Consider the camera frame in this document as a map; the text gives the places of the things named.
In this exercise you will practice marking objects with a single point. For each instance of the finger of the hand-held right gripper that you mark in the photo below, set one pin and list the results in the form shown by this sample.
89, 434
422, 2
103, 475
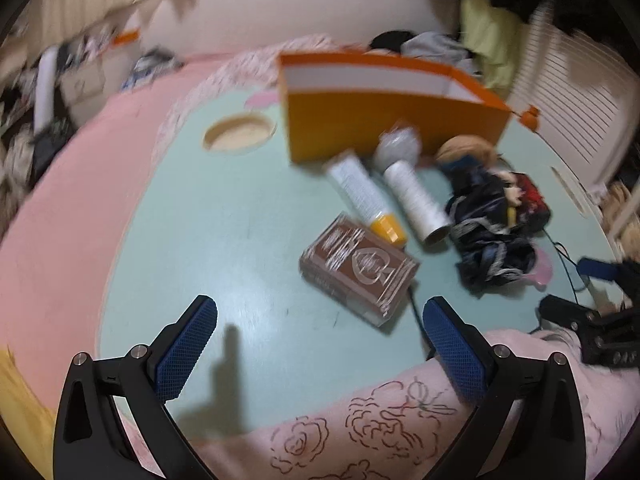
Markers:
570, 310
597, 267

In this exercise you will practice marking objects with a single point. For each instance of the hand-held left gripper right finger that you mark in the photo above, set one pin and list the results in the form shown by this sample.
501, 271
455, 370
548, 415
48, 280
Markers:
455, 355

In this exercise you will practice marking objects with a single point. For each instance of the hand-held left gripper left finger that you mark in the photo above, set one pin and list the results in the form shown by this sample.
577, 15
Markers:
185, 355

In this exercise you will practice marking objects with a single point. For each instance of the brown playing card box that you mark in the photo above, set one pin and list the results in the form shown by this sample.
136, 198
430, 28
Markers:
355, 260

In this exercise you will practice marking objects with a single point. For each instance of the orange cardboard box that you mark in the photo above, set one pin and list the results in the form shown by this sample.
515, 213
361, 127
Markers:
390, 120

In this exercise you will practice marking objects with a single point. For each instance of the pink rose-print pajamas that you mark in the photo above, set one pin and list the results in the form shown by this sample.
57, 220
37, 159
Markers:
375, 425

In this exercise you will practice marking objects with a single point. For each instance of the yellow cloth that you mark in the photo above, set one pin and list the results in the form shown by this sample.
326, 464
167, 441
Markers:
20, 390

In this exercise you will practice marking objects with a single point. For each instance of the white stick with grey top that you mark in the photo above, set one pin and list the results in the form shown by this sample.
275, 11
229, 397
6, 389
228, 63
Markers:
412, 190

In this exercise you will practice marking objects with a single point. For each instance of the white slatted headboard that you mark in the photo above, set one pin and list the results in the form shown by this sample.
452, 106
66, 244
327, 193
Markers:
575, 85

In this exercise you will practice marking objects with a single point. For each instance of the white tube with yellow cap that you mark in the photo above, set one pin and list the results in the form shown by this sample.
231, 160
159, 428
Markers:
357, 187

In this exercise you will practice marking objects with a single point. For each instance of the yellow-green cloth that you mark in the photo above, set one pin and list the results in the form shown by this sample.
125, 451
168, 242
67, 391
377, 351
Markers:
487, 35

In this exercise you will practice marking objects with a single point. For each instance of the grey clothing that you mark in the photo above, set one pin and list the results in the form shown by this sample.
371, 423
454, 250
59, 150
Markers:
435, 45

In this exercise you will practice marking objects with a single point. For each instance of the striped clothes pile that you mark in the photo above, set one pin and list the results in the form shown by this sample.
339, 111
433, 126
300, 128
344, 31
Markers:
152, 65

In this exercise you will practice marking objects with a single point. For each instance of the white paper roll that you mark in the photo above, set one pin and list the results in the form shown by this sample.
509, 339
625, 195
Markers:
45, 90

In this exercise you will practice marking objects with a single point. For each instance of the black clothing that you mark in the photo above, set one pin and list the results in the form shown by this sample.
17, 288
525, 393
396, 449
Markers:
390, 40

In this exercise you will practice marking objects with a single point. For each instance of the small orange box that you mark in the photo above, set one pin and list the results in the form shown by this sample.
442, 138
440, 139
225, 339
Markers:
125, 37

